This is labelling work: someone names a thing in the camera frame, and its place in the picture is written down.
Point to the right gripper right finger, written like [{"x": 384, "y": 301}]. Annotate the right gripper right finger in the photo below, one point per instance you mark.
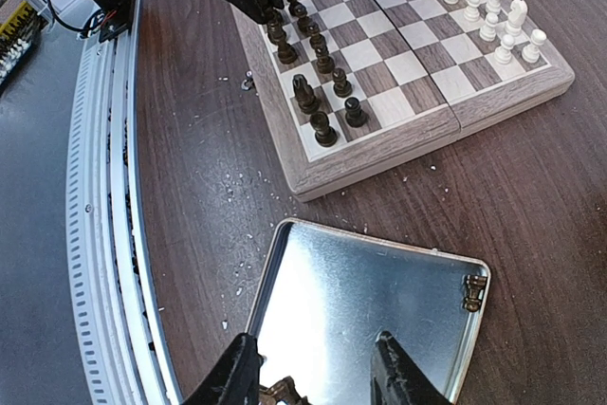
[{"x": 396, "y": 379}]

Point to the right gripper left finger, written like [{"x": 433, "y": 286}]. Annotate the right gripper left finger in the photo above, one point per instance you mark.
[{"x": 234, "y": 379}]

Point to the black chess piece back row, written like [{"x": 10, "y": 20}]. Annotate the black chess piece back row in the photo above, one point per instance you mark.
[{"x": 285, "y": 51}]

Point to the metal tray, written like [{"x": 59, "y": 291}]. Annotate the metal tray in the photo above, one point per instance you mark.
[{"x": 325, "y": 294}]

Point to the wooden chess board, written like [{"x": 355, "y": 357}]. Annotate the wooden chess board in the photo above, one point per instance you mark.
[{"x": 410, "y": 112}]

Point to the pile of dark chess pieces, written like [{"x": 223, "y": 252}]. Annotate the pile of dark chess pieces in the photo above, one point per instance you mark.
[{"x": 283, "y": 391}]

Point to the dark rook in tray corner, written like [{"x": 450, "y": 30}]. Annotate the dark rook in tray corner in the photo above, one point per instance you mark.
[{"x": 475, "y": 287}]

